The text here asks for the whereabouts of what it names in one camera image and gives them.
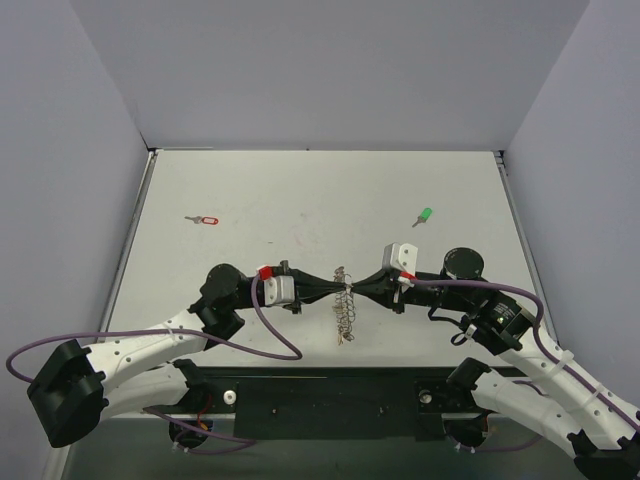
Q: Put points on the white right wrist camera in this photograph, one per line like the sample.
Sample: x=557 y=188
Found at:
x=401 y=258

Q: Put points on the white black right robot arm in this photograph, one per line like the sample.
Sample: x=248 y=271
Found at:
x=562 y=402

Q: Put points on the key with green cap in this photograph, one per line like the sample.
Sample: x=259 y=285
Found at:
x=423 y=217

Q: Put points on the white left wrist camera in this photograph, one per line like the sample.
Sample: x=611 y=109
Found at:
x=278 y=285

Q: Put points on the metal disc with key rings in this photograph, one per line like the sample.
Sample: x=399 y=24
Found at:
x=344 y=306

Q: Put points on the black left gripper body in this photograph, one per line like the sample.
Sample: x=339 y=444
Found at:
x=295 y=288

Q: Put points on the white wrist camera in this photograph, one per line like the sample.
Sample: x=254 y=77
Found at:
x=278 y=285
x=401 y=258

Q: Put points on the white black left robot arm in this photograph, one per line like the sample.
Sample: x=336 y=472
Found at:
x=119 y=372

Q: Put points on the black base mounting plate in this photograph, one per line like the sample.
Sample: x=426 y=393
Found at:
x=359 y=403

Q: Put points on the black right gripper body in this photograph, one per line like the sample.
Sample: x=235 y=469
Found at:
x=395 y=290

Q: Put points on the key with red tag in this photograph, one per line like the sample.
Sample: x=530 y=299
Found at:
x=205 y=220

